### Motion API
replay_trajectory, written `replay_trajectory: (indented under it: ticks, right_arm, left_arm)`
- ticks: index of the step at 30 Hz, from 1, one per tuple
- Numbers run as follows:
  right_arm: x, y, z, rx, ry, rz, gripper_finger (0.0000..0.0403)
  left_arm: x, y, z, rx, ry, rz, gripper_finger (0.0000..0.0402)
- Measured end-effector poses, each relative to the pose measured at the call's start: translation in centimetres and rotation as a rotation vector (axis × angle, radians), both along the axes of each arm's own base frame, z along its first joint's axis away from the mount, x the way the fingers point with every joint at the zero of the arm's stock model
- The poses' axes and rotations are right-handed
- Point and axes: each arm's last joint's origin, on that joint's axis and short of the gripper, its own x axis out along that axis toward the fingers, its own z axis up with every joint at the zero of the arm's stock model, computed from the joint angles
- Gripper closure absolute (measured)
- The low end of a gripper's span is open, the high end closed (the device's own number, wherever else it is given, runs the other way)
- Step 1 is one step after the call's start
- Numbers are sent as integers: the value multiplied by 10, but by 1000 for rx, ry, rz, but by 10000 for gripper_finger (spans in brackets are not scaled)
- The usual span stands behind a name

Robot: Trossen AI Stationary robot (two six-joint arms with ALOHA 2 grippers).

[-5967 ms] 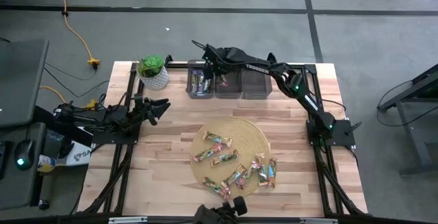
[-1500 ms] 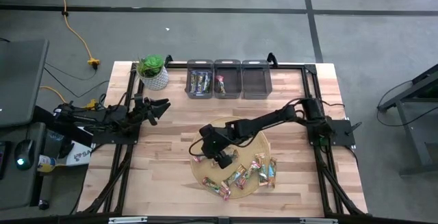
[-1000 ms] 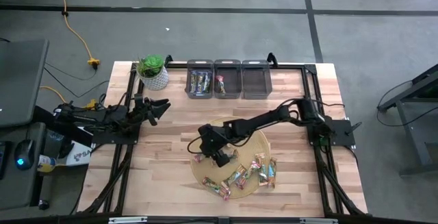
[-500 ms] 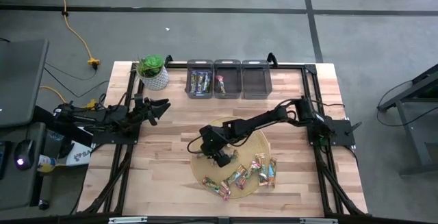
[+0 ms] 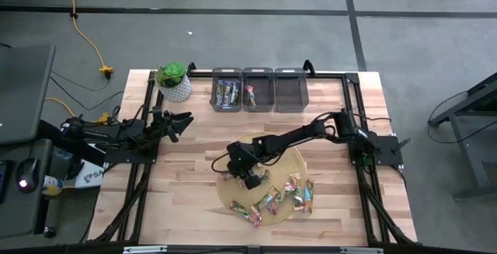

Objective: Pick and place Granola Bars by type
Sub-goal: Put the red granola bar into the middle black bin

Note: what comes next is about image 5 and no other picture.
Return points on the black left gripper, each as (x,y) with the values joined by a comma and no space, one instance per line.
(159,126)

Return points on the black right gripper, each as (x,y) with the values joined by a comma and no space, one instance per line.
(248,157)

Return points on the red Quaker Chewy granola bar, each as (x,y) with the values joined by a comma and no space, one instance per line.
(242,211)
(224,176)
(281,199)
(249,95)

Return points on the blue Quaker Chewy granola bar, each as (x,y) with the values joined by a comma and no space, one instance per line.
(228,94)
(235,92)
(220,92)

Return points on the round woven straw placemat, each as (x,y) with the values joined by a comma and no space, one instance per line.
(283,161)

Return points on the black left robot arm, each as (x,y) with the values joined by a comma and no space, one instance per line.
(116,131)

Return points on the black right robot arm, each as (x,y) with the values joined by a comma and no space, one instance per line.
(295,133)

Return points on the succulent in white patterned pot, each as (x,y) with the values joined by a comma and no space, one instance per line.
(176,91)

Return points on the grey translucent plastic bin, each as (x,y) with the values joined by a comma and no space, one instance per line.
(264,94)
(227,110)
(291,91)

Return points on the white printed box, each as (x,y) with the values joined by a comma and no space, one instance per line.
(91,176)

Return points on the black floor tape strip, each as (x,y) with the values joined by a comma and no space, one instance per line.
(357,40)
(272,12)

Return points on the white and yellow bottle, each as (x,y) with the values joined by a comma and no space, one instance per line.
(52,186)

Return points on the black computer mouse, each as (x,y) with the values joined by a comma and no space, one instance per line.
(29,170)

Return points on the black caster wheel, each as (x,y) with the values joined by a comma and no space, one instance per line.
(49,232)

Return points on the grey side desk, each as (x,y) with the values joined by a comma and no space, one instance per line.
(19,215)

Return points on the grey metal side table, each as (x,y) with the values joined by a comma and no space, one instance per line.
(468,157)

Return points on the black frame clamp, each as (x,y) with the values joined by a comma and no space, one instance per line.
(308,68)
(190,68)

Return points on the black table-level camera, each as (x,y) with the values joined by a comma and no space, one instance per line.
(253,250)

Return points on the silver metal bracket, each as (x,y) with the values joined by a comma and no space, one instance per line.
(145,249)
(361,251)

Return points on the black aluminium table frame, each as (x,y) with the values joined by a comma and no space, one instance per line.
(330,76)

